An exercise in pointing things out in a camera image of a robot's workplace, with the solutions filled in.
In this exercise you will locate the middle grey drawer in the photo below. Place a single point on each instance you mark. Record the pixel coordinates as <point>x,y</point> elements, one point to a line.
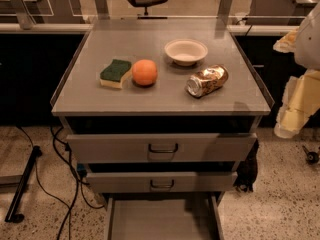
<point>147,182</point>

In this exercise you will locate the black bag behind cabinet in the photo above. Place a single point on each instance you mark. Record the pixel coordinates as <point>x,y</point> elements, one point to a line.
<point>247,170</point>

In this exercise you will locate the bottom grey drawer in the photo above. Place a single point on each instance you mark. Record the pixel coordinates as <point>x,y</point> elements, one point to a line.
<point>190,216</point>

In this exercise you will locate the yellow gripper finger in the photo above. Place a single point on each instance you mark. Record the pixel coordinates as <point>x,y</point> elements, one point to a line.
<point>301,100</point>
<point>287,43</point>

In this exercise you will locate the grey drawer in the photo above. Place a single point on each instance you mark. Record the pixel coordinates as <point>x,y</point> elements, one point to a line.
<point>141,148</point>
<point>147,182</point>
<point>190,216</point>

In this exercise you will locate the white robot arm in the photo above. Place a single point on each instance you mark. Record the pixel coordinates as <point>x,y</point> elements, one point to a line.
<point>307,52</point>

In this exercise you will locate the clear acrylic barrier panel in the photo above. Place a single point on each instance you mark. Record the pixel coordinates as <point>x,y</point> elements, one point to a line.
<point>82,13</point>

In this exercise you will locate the black caster wheel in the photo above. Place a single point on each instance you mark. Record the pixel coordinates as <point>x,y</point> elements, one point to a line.
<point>311,156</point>

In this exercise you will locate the black table leg base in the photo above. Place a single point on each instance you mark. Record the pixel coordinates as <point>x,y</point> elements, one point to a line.
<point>12,216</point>

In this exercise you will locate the top grey drawer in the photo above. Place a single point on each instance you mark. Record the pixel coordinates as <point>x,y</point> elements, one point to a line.
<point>141,148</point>

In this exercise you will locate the green yellow sponge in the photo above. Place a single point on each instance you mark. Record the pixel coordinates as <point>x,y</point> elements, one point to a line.
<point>115,74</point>

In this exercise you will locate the grey drawer cabinet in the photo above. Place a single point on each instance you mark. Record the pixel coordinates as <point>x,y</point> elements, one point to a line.
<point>86,107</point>

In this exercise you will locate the white bowl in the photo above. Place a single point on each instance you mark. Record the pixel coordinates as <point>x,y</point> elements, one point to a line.
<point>185,52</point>

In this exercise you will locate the orange fruit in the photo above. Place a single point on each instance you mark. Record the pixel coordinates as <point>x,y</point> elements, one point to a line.
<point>144,72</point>

